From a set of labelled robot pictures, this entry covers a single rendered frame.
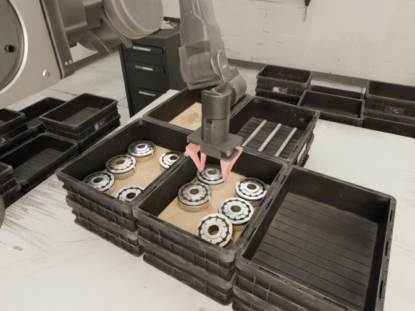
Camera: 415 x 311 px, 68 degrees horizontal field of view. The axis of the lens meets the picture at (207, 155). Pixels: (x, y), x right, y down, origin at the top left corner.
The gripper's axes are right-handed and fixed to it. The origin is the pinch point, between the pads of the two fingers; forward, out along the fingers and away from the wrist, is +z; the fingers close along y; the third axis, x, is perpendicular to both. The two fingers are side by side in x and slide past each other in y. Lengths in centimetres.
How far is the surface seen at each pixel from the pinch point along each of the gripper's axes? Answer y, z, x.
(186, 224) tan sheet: 9.4, 24.0, -2.5
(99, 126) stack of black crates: 121, 54, -67
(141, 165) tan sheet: 39.1, 23.3, -17.2
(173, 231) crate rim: 5.9, 14.9, 8.3
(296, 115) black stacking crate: 0, 15, -70
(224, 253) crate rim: -7.9, 14.6, 7.9
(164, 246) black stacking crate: 10.4, 24.9, 6.8
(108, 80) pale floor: 269, 97, -211
